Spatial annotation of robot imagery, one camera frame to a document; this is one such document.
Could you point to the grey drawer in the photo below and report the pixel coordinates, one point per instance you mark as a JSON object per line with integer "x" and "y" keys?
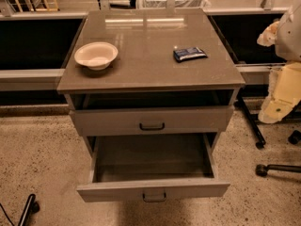
{"x": 152, "y": 168}
{"x": 148, "y": 121}

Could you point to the white wire basket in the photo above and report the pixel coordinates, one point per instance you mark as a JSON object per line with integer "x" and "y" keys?
{"x": 146, "y": 4}

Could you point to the black caster wheel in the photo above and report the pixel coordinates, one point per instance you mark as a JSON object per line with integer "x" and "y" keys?
{"x": 295, "y": 137}

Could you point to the black rolling stand frame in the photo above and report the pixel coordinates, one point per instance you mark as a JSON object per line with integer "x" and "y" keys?
{"x": 254, "y": 127}

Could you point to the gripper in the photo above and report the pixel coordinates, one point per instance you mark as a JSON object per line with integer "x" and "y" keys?
{"x": 289, "y": 39}

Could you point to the blue snack packet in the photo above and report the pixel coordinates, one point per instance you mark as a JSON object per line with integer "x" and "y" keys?
{"x": 182, "y": 55}

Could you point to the grey drawer cabinet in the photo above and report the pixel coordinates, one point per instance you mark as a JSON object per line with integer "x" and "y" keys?
{"x": 145, "y": 73}

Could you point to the black chair leg with caster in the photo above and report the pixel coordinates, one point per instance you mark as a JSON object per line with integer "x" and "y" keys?
{"x": 262, "y": 170}

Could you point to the black stand foot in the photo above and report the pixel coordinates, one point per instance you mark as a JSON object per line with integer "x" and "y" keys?
{"x": 31, "y": 207}

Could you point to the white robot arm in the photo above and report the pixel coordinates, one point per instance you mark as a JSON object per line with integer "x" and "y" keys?
{"x": 285, "y": 34}

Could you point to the grey top drawer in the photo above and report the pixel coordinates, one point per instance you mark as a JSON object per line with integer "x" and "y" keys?
{"x": 148, "y": 121}

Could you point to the white bowl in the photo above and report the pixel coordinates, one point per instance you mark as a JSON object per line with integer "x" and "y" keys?
{"x": 96, "y": 55}

